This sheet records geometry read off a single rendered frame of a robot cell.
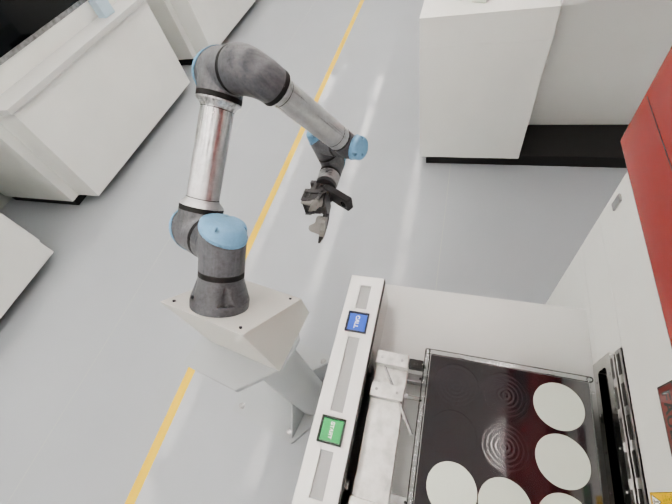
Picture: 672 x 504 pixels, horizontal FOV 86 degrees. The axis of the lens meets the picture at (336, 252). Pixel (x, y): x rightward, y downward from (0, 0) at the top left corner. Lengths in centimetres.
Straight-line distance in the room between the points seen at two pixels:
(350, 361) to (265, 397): 112
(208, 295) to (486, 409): 70
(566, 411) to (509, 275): 127
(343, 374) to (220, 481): 122
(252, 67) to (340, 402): 79
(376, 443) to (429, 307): 41
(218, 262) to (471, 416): 68
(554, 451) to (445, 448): 22
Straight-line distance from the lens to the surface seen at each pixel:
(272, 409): 196
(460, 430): 94
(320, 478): 89
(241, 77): 93
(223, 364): 119
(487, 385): 97
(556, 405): 99
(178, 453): 215
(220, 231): 88
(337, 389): 91
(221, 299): 93
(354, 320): 95
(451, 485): 92
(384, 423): 96
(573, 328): 116
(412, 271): 214
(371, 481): 95
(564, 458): 97
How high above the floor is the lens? 182
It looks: 53 degrees down
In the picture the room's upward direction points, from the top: 18 degrees counter-clockwise
